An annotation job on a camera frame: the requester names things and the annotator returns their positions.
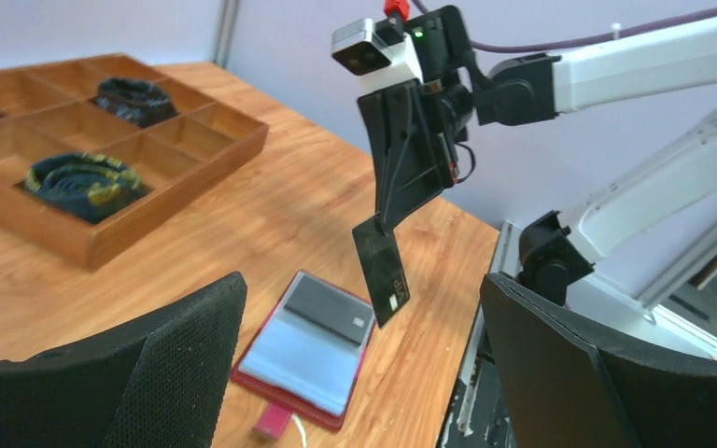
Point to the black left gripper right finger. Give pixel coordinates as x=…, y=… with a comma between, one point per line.
x=569, y=381

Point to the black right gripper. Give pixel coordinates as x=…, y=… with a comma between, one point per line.
x=410, y=129

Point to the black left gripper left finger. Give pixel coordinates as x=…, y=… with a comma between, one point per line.
x=157, y=380

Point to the red card holder wallet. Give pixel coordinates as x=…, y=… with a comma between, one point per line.
x=300, y=367

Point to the black VIP credit card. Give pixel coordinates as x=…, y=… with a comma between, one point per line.
x=330, y=308

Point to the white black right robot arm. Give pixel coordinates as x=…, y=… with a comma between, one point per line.
x=586, y=145

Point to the black gold rolled item front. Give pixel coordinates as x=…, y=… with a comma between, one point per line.
x=86, y=185

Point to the black rolled item middle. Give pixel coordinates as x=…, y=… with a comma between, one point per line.
x=140, y=102

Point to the wooden compartment tray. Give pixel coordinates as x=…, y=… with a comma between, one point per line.
x=48, y=109

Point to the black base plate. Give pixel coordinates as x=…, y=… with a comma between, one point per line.
x=477, y=415

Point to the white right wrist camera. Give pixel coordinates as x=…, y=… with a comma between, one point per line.
x=379, y=53

